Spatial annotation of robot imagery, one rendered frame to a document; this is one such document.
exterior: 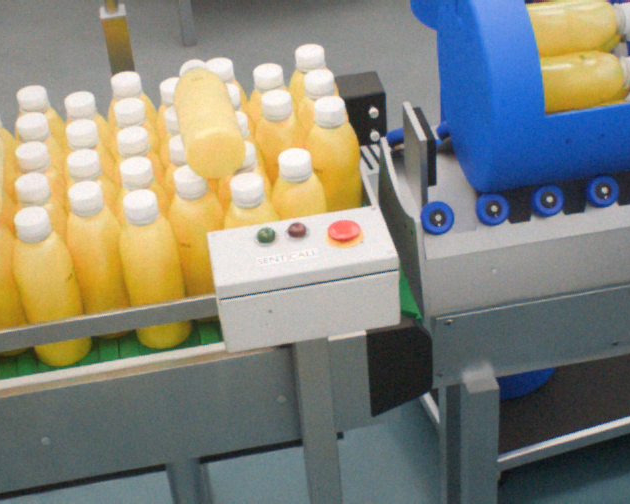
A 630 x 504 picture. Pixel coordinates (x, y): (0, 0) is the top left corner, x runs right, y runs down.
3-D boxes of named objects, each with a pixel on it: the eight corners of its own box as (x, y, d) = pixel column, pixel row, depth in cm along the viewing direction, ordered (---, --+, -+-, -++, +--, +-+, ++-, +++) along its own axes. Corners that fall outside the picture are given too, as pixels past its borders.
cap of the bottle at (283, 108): (263, 101, 166) (262, 89, 165) (292, 100, 165) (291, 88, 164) (261, 117, 163) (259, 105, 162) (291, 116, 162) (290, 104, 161)
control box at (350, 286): (401, 325, 142) (398, 253, 136) (226, 355, 140) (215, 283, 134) (382, 272, 150) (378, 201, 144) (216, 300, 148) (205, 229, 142)
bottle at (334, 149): (331, 212, 177) (322, 94, 166) (374, 227, 174) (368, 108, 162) (302, 239, 173) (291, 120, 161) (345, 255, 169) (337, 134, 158)
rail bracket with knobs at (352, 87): (391, 157, 188) (389, 97, 181) (344, 165, 187) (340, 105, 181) (377, 123, 195) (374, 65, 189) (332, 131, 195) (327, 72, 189)
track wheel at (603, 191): (616, 169, 165) (611, 170, 167) (584, 178, 165) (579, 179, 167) (625, 202, 165) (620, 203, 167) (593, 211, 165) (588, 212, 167)
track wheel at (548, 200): (561, 178, 165) (557, 179, 167) (529, 187, 164) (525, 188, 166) (570, 211, 165) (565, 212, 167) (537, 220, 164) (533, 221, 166)
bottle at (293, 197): (332, 270, 167) (323, 149, 155) (336, 305, 161) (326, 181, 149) (279, 275, 167) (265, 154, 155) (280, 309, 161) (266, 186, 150)
